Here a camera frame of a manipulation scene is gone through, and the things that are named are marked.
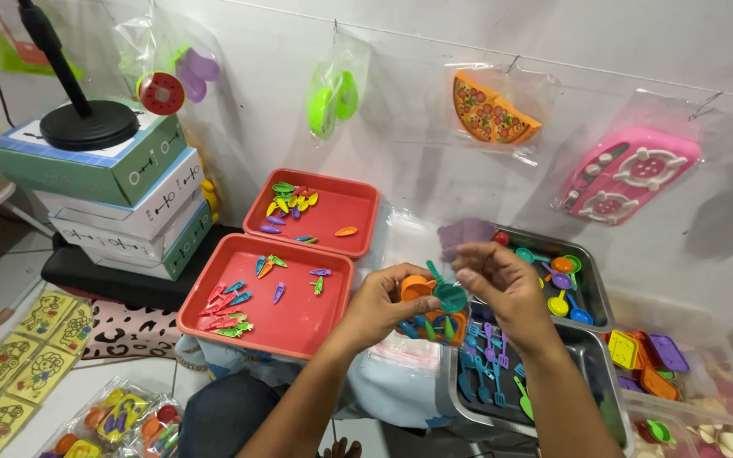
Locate orange toy cup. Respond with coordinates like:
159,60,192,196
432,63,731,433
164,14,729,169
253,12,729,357
401,275,437,302

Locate clear bin of toy plates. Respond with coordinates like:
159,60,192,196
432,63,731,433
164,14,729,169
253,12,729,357
605,289,733,435

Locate bagged pink toy stove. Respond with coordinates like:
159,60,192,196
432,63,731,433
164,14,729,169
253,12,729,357
551,89,724,228

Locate purple toy ladle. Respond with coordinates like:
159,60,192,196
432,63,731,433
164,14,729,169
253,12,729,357
540,261,575,291

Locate red plastic tray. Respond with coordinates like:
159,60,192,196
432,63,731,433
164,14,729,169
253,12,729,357
242,168,380,259
176,233,355,361

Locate green toy spatula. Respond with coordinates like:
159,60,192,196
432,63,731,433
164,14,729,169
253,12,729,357
512,374,535,421

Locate stack of clear plastic bags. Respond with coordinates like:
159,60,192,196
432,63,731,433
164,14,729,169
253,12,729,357
365,332,445,377

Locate blue toy ladle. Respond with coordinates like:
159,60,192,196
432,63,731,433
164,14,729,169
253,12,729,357
565,293,595,326

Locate leopard print cloth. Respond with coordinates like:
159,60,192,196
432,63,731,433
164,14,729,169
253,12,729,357
80,299,183,361

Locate black round-base stand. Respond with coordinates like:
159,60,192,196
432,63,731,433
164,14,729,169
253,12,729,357
18,0,142,153

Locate packed toy set bag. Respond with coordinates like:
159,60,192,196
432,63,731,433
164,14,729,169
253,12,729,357
36,427,105,458
130,396,184,458
80,380,153,446

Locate bagged watermelon and purple toy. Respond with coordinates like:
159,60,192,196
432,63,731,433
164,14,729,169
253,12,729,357
114,5,224,122

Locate person's toes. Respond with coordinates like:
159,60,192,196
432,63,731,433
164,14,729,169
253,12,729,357
322,437,363,458

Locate bagged green and orange toy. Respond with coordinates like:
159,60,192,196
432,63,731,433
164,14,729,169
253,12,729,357
0,0,84,81

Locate thin hanging wire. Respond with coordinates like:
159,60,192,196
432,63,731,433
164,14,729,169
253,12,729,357
239,0,733,103

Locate clear bin of toy pieces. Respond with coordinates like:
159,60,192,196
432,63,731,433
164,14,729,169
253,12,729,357
623,407,733,458

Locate bagged toy pizza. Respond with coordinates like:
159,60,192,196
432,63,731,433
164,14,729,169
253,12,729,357
444,60,561,168

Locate green and blue box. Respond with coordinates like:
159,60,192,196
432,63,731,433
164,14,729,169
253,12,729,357
0,97,188,208

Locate pile of mixed toy vegetables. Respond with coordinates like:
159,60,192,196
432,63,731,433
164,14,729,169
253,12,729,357
258,181,320,246

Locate white box with green side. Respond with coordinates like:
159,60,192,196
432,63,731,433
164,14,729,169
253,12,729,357
47,190,214,263
79,219,215,282

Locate purple toy piece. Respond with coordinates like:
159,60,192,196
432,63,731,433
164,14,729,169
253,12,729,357
436,218,500,263

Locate scatter of small toy carrots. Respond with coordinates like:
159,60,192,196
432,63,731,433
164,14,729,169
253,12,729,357
199,254,333,338

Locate steel tray with cutlery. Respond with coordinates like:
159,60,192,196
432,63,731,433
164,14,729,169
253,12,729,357
446,304,636,458

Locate black cushion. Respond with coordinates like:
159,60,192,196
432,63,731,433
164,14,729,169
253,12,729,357
40,223,244,313

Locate person's left hand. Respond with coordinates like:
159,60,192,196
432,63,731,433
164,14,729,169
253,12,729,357
336,262,442,355

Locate rows of yellow picture cards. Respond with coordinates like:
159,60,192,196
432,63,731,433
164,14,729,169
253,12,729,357
0,289,95,458

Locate person's dark trouser leg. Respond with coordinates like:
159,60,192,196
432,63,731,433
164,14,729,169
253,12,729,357
177,371,283,458

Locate yellow toy ladle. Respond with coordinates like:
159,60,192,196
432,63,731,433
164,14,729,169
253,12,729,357
546,289,570,318

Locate yellow toy figure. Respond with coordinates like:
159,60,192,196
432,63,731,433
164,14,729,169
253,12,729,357
200,178,221,222

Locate green toy ladle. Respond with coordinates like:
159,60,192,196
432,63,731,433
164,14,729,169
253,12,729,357
564,254,583,291

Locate pile of toy cutlery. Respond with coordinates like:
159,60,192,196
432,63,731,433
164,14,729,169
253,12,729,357
457,304,528,409

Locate person's right hand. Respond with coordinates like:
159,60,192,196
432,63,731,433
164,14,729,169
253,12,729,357
452,242,560,357

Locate orange toy plate with utensils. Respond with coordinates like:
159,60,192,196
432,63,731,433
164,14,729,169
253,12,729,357
396,308,470,348

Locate steel tray with ladles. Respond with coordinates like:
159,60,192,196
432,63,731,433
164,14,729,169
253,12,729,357
486,225,616,333

